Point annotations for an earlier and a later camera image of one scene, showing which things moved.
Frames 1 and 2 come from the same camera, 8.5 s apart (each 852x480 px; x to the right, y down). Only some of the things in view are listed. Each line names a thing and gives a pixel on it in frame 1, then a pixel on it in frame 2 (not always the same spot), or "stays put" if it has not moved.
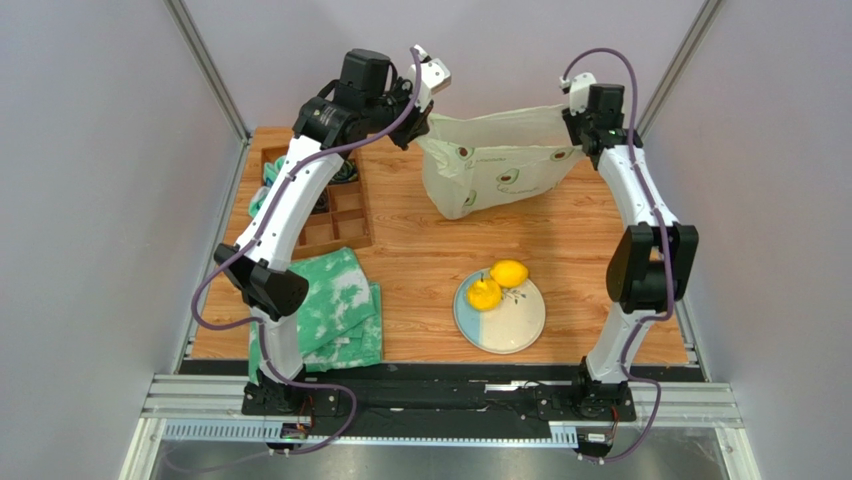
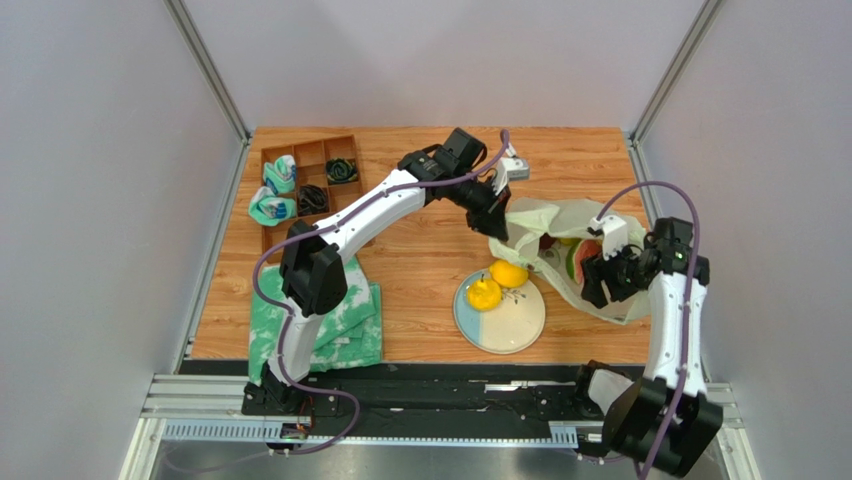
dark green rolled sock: (348, 172) stays put
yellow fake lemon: (509, 273) stays put
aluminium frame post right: (679, 62) stays put
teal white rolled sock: (270, 170) stays put
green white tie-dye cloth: (341, 318) stays put
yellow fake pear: (484, 295) stays put
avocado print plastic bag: (471, 162) → (540, 231)
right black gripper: (575, 124) → (600, 280)
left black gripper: (418, 126) → (489, 217)
